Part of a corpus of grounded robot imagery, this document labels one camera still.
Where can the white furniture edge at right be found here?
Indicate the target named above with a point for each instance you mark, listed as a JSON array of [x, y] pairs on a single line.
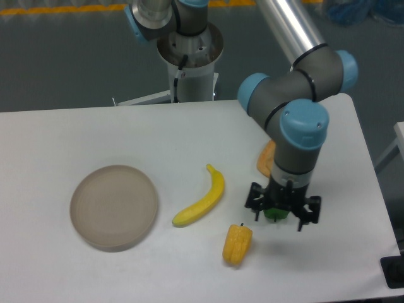
[[394, 149]]

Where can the green toy pepper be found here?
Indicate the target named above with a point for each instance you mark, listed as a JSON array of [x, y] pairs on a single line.
[[276, 214]]

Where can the yellow toy banana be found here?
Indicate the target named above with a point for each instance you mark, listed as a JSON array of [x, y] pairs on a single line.
[[204, 205]]

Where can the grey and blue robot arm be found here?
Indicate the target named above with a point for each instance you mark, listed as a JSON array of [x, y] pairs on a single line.
[[288, 108]]

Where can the black device at table edge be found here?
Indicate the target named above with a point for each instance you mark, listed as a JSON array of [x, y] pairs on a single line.
[[392, 267]]

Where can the blue plastic bags in background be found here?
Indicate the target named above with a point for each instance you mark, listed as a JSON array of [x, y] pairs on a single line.
[[349, 13]]

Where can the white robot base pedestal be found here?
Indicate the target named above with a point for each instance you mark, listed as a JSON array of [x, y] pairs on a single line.
[[190, 64]]

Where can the yellow toy pepper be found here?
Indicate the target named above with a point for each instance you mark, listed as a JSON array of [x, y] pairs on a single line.
[[237, 243]]

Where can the beige round plate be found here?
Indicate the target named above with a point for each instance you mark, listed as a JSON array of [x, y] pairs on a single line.
[[113, 208]]

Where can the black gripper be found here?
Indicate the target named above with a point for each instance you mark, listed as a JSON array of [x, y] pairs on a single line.
[[291, 199]]

